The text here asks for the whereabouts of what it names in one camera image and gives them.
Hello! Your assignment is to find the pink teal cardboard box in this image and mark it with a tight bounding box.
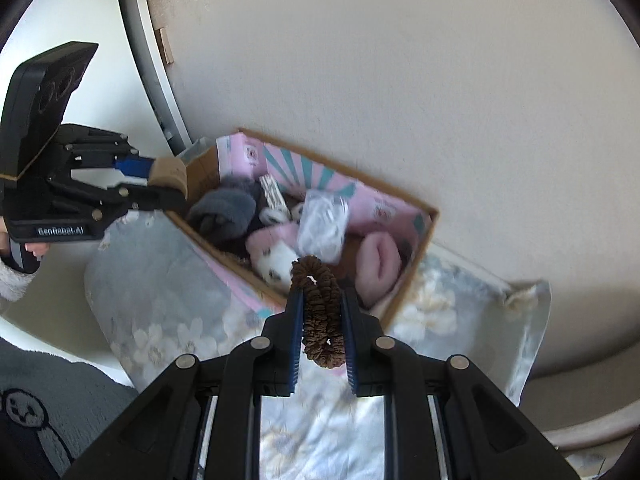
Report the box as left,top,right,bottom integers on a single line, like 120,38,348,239
152,130,439,323

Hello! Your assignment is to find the white panda print sock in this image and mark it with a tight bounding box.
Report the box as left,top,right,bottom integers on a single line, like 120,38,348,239
254,240,298,288

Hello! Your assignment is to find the grey fluffy sock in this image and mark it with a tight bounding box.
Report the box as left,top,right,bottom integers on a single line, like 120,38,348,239
186,177,262,245

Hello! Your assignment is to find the white leopard print sock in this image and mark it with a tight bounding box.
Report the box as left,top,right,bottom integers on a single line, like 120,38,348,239
258,204,303,226

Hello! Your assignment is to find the pink fluffy sock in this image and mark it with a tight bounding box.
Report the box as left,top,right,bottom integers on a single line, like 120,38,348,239
355,232,402,307
245,222,298,263

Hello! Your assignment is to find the beige cork cylinder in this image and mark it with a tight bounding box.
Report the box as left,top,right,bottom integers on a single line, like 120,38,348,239
148,157,188,198

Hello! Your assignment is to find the brown hair scrunchie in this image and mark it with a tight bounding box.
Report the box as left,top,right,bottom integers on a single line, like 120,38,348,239
292,256,346,368

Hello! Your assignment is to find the light blue floral cloth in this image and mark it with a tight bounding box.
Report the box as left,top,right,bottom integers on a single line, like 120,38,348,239
85,212,551,479

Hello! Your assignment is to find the white floral small box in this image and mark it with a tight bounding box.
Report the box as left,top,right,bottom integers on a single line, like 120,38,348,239
258,174,288,210

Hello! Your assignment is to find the person left hand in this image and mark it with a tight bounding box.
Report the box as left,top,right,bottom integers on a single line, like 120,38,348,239
0,218,50,274

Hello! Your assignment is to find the clear crinkled plastic bag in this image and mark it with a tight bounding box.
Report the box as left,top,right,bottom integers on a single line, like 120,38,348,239
297,190,349,264

